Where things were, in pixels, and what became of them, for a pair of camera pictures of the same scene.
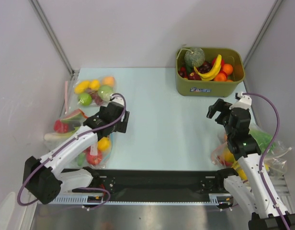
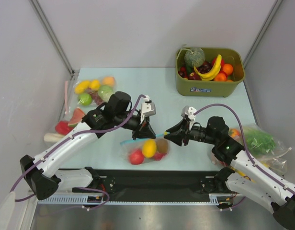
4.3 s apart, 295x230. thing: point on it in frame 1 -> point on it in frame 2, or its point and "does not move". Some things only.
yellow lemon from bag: (104, 144) -> (149, 148)
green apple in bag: (85, 99) does not move
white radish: (54, 136) does not move
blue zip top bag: (95, 156) -> (138, 151)
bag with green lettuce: (275, 159) does not move
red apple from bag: (93, 159) -> (136, 157)
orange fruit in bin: (228, 68) does not move
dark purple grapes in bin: (205, 67) does not move
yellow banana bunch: (213, 72) does not move
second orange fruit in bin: (221, 77) does not move
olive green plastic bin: (211, 88) does not move
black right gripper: (221, 111) -> (184, 134)
